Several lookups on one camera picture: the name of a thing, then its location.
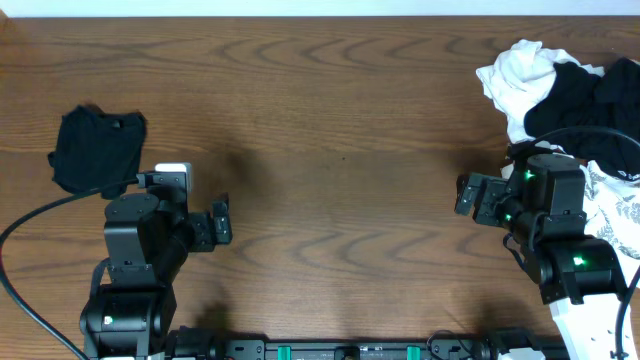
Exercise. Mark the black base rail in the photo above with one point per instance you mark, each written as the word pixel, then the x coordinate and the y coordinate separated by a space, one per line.
pixel 507 343

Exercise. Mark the black garment in pile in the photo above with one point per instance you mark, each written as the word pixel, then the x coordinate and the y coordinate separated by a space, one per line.
pixel 579 99

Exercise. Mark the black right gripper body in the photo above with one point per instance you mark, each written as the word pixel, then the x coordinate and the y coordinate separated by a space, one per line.
pixel 494 192

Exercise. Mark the white fern-print cloth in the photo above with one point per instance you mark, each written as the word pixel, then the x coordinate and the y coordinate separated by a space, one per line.
pixel 612 208

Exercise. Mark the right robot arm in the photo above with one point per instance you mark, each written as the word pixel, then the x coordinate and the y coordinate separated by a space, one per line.
pixel 579 276

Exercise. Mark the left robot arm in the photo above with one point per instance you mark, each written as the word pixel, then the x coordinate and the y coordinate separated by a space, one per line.
pixel 149 236

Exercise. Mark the black t-shirt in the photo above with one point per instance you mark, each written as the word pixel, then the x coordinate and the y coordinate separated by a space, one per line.
pixel 96 149

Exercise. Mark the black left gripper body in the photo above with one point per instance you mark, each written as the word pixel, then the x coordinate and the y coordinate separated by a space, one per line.
pixel 201 237

